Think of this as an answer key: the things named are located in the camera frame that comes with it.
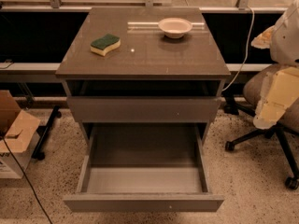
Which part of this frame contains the brown office chair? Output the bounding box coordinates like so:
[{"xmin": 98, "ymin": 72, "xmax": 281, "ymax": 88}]
[{"xmin": 223, "ymin": 64, "xmax": 299, "ymax": 189}]

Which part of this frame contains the white bowl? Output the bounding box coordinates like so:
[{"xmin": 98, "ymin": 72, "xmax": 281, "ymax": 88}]
[{"xmin": 158, "ymin": 18, "xmax": 192, "ymax": 39}]

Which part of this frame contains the grey top drawer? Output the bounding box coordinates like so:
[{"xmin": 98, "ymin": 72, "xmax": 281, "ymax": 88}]
[{"xmin": 66, "ymin": 80, "xmax": 222, "ymax": 123}]

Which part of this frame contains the black floor cable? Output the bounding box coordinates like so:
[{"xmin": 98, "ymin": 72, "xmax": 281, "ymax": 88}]
[{"xmin": 0, "ymin": 133, "xmax": 54, "ymax": 224}]

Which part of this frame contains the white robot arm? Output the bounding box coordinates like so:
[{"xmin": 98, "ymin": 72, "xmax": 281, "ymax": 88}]
[{"xmin": 251, "ymin": 0, "xmax": 299, "ymax": 129}]

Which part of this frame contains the grey drawer cabinet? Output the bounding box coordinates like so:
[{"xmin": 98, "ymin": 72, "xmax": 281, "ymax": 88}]
[{"xmin": 56, "ymin": 7, "xmax": 230, "ymax": 136}]

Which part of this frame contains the grey drawer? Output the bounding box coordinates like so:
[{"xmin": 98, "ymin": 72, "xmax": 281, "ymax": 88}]
[
  {"xmin": 64, "ymin": 123, "xmax": 224, "ymax": 212},
  {"xmin": 66, "ymin": 80, "xmax": 222, "ymax": 123}
]

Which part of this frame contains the green yellow sponge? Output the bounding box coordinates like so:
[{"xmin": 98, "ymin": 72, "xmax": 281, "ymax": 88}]
[{"xmin": 91, "ymin": 34, "xmax": 121, "ymax": 56}]

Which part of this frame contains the white cable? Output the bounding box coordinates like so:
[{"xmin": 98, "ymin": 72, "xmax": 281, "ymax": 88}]
[{"xmin": 221, "ymin": 7, "xmax": 256, "ymax": 92}]

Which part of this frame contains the cardboard box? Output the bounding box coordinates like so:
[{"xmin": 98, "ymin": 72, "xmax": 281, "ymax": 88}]
[{"xmin": 0, "ymin": 91, "xmax": 40, "ymax": 178}]

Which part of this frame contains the black stand leg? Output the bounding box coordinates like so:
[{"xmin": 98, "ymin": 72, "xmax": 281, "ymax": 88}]
[{"xmin": 32, "ymin": 105, "xmax": 62, "ymax": 161}]

